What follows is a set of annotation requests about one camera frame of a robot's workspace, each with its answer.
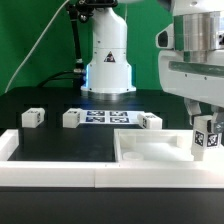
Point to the black camera pole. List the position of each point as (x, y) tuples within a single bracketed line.
[(73, 15)]

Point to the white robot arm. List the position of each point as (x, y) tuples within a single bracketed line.
[(190, 61)]

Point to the white square tabletop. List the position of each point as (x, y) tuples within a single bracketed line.
[(154, 149)]

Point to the white U-shaped fence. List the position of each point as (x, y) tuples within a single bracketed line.
[(209, 174)]

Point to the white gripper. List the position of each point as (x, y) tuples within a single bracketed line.
[(203, 82)]

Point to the fiducial marker sheet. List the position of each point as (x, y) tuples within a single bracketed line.
[(109, 117)]

